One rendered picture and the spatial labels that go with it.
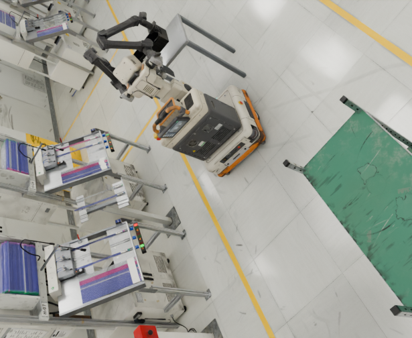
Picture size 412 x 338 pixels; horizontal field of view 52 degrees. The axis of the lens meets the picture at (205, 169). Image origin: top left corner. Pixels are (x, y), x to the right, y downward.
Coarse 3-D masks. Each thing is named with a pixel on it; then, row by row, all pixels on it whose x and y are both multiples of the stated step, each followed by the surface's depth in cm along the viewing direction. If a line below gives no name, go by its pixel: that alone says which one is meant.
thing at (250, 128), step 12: (228, 96) 402; (240, 96) 400; (240, 108) 387; (252, 108) 401; (240, 120) 381; (252, 120) 385; (240, 132) 376; (252, 132) 372; (228, 144) 384; (252, 144) 384; (216, 156) 392; (240, 156) 393; (216, 168) 399; (228, 168) 402
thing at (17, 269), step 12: (0, 252) 350; (12, 252) 350; (24, 252) 357; (0, 264) 342; (12, 264) 341; (24, 264) 348; (36, 264) 355; (0, 276) 334; (12, 276) 332; (24, 276) 339; (36, 276) 346; (0, 288) 327; (12, 288) 325; (24, 288) 331; (36, 288) 338
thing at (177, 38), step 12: (180, 24) 402; (192, 24) 421; (168, 36) 413; (180, 36) 396; (168, 48) 407; (180, 48) 391; (228, 48) 454; (168, 60) 401; (216, 60) 411; (240, 72) 430; (156, 96) 429
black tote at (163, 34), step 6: (162, 30) 380; (150, 36) 387; (156, 36) 388; (162, 36) 372; (156, 42) 373; (162, 42) 375; (156, 48) 378; (162, 48) 380; (138, 54) 399; (144, 54) 380; (144, 60) 385
